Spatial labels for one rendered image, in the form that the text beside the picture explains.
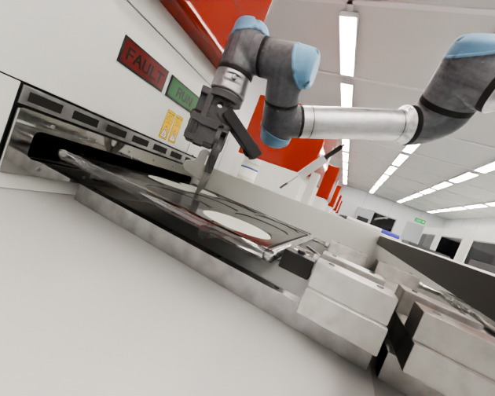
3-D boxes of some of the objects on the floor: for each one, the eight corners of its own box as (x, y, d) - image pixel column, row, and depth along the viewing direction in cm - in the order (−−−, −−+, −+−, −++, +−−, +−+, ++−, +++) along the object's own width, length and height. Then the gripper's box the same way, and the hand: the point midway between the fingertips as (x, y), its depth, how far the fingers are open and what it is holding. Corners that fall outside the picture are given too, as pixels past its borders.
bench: (427, 293, 692) (457, 225, 682) (412, 279, 859) (435, 225, 850) (474, 313, 653) (507, 242, 643) (448, 295, 820) (473, 238, 810)
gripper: (203, 92, 56) (170, 181, 58) (203, 78, 48) (164, 183, 49) (238, 108, 58) (205, 193, 59) (245, 97, 50) (207, 199, 51)
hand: (202, 188), depth 55 cm, fingers closed
